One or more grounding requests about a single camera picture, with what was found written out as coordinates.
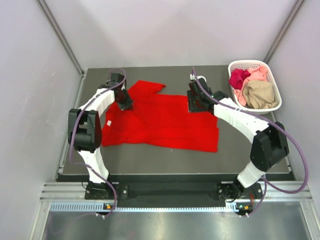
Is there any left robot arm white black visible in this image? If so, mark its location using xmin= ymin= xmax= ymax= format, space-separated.
xmin=67 ymin=68 xmax=134 ymax=199

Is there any slotted cable duct rail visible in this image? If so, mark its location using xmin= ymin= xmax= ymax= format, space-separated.
xmin=49 ymin=201 xmax=253 ymax=213

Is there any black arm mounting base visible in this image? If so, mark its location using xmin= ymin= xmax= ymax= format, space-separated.
xmin=56 ymin=173 xmax=266 ymax=208

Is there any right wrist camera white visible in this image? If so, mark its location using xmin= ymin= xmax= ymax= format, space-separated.
xmin=188 ymin=73 xmax=208 ymax=85

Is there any white plastic laundry basket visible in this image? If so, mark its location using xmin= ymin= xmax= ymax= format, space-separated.
xmin=228 ymin=60 xmax=282 ymax=115

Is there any red t shirt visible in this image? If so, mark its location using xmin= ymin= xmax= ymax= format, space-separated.
xmin=101 ymin=80 xmax=219 ymax=153

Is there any beige t shirt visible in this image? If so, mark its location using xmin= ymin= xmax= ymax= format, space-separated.
xmin=243 ymin=80 xmax=279 ymax=110

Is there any magenta t shirt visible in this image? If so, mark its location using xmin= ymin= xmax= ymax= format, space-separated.
xmin=229 ymin=68 xmax=251 ymax=90

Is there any pink t shirt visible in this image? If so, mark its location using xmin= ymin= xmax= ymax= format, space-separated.
xmin=233 ymin=66 xmax=268 ymax=107

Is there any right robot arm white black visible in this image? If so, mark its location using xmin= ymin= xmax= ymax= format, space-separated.
xmin=187 ymin=74 xmax=289 ymax=199

